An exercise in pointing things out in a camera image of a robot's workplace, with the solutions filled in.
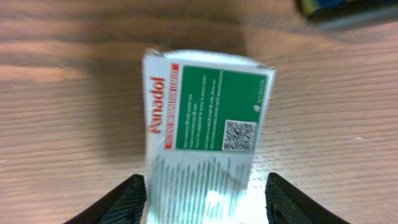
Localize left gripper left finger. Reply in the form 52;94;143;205
65;174;147;224

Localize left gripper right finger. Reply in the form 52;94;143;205
265;172;349;224

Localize white green medicine box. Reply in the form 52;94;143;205
142;49;275;223

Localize clear plastic container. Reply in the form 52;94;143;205
294;0;397;30

